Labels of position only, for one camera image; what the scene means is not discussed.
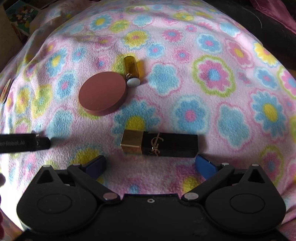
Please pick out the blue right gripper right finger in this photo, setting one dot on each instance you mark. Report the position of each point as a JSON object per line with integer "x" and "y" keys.
{"x": 206, "y": 168}

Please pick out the small amber glass vial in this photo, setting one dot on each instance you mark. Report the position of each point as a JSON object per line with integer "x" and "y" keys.
{"x": 131, "y": 71}

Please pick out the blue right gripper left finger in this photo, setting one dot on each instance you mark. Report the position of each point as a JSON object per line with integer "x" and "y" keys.
{"x": 96, "y": 167}

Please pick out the black gold YSL lipstick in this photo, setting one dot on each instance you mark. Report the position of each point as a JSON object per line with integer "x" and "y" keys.
{"x": 160, "y": 144}

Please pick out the black sofa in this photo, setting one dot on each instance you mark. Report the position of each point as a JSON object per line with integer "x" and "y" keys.
{"x": 275, "y": 37}

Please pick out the colourful cartoon box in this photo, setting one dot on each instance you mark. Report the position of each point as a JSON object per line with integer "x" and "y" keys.
{"x": 20, "y": 15}

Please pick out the magenta cushion right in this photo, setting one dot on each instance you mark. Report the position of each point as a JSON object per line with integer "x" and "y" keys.
{"x": 277, "y": 11}

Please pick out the pink floral fleece blanket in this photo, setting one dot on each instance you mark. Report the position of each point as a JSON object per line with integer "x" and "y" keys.
{"x": 201, "y": 73}

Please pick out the round reddish-brown compact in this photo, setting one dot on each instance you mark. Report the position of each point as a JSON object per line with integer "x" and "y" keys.
{"x": 103, "y": 93}

